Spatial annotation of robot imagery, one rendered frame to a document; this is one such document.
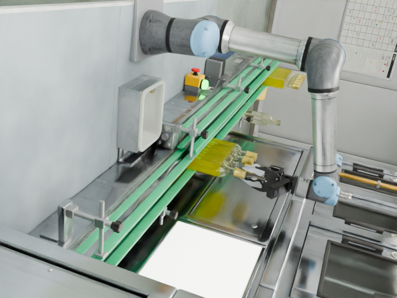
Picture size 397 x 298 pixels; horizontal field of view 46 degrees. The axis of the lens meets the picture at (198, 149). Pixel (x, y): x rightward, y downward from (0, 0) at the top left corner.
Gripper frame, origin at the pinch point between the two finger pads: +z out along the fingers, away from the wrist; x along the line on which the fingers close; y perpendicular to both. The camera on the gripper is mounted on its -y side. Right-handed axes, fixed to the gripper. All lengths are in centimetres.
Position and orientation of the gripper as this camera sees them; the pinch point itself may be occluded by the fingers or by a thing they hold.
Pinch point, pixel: (243, 174)
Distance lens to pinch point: 178.0
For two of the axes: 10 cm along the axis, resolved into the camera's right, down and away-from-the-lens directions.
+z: -9.3, -2.5, 2.7
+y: 3.4, -3.3, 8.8
